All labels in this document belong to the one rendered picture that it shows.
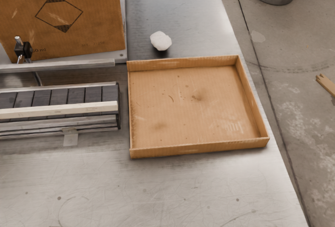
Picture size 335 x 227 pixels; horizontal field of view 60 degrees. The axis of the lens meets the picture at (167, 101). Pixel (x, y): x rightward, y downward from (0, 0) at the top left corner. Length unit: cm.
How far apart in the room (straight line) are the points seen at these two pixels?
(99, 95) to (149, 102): 12
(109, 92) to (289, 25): 200
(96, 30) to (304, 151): 133
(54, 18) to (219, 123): 46
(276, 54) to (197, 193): 171
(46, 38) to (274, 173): 62
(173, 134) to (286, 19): 202
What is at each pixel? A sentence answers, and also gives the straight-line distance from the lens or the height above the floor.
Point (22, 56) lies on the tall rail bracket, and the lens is 71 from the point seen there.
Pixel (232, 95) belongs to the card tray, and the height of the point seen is 83.
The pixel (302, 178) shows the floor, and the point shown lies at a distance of 169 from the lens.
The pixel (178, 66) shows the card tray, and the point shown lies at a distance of 79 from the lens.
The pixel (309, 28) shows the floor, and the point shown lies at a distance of 255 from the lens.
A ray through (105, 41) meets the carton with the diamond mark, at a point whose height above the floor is 89.
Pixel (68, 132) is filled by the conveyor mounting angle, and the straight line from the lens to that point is 69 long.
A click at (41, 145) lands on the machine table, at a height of 83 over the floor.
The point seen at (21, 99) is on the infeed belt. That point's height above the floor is 88.
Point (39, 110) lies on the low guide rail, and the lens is 65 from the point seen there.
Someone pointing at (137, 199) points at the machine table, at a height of 83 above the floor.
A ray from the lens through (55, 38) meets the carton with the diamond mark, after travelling 80.
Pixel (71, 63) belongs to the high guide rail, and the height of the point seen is 96.
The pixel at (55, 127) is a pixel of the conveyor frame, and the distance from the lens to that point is 69.
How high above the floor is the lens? 141
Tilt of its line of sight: 52 degrees down
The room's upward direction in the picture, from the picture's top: 2 degrees clockwise
